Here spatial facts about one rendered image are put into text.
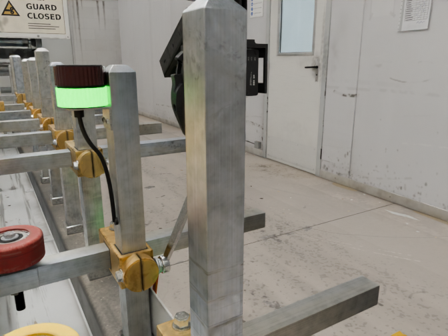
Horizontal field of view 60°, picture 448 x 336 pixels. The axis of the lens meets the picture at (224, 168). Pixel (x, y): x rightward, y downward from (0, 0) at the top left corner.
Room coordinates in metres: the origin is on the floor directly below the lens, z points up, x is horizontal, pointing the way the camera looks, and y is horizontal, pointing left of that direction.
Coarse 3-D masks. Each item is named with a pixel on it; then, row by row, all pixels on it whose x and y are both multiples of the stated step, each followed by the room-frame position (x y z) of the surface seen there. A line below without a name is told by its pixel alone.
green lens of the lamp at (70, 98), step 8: (56, 88) 0.47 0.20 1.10; (96, 88) 0.47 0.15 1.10; (104, 88) 0.49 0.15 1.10; (56, 96) 0.48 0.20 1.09; (64, 96) 0.46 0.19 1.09; (72, 96) 0.46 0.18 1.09; (80, 96) 0.46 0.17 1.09; (88, 96) 0.47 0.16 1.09; (96, 96) 0.47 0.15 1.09; (104, 96) 0.49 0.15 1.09; (64, 104) 0.46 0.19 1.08; (72, 104) 0.46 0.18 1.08; (80, 104) 0.46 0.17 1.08; (88, 104) 0.47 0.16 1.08; (96, 104) 0.47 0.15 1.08; (104, 104) 0.48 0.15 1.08
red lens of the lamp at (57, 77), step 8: (56, 72) 0.47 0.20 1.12; (64, 72) 0.46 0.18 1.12; (72, 72) 0.46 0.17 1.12; (80, 72) 0.46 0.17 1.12; (88, 72) 0.47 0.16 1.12; (96, 72) 0.48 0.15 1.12; (104, 72) 0.49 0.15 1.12; (56, 80) 0.47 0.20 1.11; (64, 80) 0.46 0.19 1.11; (72, 80) 0.46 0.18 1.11; (80, 80) 0.46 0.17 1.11; (88, 80) 0.47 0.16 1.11; (96, 80) 0.47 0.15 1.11; (104, 80) 0.49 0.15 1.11
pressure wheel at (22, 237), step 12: (0, 228) 0.50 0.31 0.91; (12, 228) 0.50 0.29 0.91; (24, 228) 0.50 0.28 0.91; (36, 228) 0.50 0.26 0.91; (0, 240) 0.47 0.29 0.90; (12, 240) 0.47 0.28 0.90; (24, 240) 0.46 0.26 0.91; (36, 240) 0.47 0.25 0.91; (0, 252) 0.43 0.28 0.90; (12, 252) 0.44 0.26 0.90; (24, 252) 0.45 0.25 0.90; (36, 252) 0.46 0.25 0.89; (0, 264) 0.43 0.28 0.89; (12, 264) 0.44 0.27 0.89; (24, 264) 0.45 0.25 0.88; (24, 300) 0.47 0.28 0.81
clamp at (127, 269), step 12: (108, 228) 0.58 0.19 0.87; (108, 240) 0.54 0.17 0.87; (120, 252) 0.50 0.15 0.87; (132, 252) 0.50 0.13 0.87; (144, 252) 0.50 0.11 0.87; (120, 264) 0.48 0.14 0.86; (132, 264) 0.47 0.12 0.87; (144, 264) 0.48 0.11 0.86; (156, 264) 0.49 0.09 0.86; (120, 276) 0.47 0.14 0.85; (132, 276) 0.47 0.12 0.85; (144, 276) 0.48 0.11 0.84; (156, 276) 0.49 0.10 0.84; (132, 288) 0.47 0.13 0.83; (144, 288) 0.48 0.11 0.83
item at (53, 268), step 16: (256, 208) 0.69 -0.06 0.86; (256, 224) 0.66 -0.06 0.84; (160, 240) 0.57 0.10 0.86; (48, 256) 0.51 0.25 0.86; (64, 256) 0.51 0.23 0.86; (80, 256) 0.51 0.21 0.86; (96, 256) 0.51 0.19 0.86; (16, 272) 0.46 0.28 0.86; (32, 272) 0.47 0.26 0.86; (48, 272) 0.48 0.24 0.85; (64, 272) 0.49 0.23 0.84; (80, 272) 0.50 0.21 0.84; (0, 288) 0.45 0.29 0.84; (16, 288) 0.46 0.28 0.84; (32, 288) 0.47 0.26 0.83
